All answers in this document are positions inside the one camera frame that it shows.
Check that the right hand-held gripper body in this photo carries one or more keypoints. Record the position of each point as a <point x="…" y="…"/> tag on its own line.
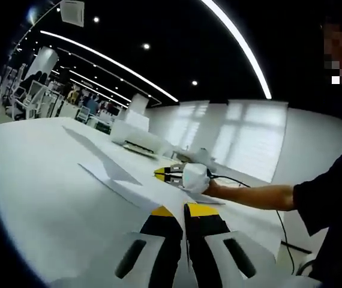
<point x="196" y="178"/>

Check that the person's dark-clothed torso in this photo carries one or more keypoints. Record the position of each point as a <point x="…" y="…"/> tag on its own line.
<point x="333" y="216"/>

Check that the white printing papers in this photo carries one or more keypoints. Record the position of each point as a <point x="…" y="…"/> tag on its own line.
<point x="159" y="192"/>

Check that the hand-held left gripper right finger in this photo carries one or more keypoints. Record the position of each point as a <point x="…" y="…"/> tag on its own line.
<point x="213" y="258"/>

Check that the white office chair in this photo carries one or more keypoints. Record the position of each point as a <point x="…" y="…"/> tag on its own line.
<point x="34" y="99"/>
<point x="15" y="105"/>

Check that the long ceiling light strip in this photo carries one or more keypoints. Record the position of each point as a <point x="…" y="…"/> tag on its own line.
<point x="108" y="60"/>
<point x="249" y="51"/>

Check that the ceiling air conditioner unit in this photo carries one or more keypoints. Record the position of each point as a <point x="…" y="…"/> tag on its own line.
<point x="72" y="12"/>

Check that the round ceiling spotlights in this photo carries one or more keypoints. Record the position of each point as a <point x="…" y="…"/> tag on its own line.
<point x="146" y="46"/>

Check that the person's right hand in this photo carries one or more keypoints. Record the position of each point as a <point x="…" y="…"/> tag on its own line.
<point x="215" y="189"/>

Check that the white printer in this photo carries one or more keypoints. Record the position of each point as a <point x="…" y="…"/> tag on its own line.
<point x="141" y="141"/>

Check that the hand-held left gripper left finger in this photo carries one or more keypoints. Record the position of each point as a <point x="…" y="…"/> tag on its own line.
<point x="147" y="258"/>

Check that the white table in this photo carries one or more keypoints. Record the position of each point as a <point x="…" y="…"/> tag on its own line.
<point x="39" y="180"/>

